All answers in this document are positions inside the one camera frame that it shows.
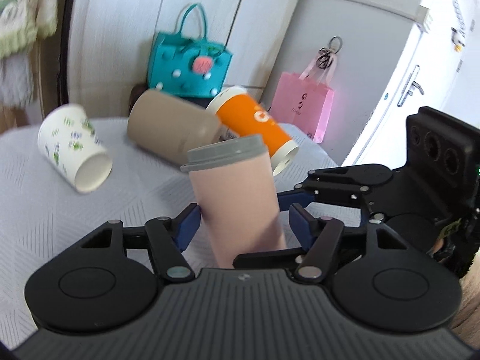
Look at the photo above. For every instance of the teal felt handbag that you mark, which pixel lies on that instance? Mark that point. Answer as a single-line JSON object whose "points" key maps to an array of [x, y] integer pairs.
{"points": [[188, 67]]}

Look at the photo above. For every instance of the pink tumbler cup grey lid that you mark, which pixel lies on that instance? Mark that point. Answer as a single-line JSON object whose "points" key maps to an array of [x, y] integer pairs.
{"points": [[233, 184]]}

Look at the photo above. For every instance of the black clothes rack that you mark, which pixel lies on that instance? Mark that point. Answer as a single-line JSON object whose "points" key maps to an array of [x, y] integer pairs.
{"points": [[62, 76]]}

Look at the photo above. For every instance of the orange paper cup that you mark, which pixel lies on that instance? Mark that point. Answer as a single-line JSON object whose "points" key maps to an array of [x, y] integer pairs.
{"points": [[242, 115]]}

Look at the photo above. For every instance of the pink paper gift bag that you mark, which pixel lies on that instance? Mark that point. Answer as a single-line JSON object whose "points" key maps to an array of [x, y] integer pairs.
{"points": [[305, 101]]}

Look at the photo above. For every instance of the tan brown tumbler cup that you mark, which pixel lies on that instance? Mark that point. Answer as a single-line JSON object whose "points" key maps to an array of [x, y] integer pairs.
{"points": [[169, 127]]}

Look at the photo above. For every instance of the white door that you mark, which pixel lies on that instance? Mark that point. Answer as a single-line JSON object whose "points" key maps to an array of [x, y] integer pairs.
{"points": [[436, 43]]}

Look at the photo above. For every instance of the white floral paper cup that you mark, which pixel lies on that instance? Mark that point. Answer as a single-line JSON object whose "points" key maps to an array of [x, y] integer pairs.
{"points": [[69, 141]]}

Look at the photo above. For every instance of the silver door handle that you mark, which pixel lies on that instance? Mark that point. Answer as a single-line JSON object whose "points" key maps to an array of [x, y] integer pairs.
{"points": [[410, 86]]}

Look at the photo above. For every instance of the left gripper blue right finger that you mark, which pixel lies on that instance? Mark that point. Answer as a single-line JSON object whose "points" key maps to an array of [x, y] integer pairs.
{"points": [[319, 238]]}

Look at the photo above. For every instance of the white fleece robe green trim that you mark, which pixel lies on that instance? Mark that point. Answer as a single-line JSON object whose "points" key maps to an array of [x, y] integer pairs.
{"points": [[23, 23]]}

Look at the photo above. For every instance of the white patterned tablecloth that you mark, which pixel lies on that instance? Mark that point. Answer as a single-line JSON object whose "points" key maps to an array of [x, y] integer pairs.
{"points": [[42, 215]]}

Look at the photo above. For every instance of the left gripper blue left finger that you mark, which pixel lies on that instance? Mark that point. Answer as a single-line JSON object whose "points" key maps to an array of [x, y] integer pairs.
{"points": [[167, 239]]}

